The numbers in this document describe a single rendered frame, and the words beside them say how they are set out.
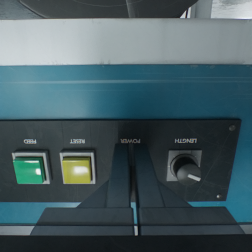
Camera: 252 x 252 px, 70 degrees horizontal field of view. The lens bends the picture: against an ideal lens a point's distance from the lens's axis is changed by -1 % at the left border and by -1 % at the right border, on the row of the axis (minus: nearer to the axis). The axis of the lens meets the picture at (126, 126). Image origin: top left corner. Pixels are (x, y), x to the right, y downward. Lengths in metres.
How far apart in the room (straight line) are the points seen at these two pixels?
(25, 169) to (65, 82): 0.09
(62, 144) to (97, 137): 0.03
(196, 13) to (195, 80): 0.57
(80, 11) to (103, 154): 0.24
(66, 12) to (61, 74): 0.19
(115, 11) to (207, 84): 0.21
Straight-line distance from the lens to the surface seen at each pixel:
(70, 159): 0.17
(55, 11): 0.35
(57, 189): 0.21
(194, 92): 0.17
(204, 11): 0.74
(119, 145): 0.15
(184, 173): 0.17
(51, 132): 0.18
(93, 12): 0.34
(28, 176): 0.19
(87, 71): 0.16
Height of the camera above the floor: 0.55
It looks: 17 degrees up
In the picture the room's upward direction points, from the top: 180 degrees clockwise
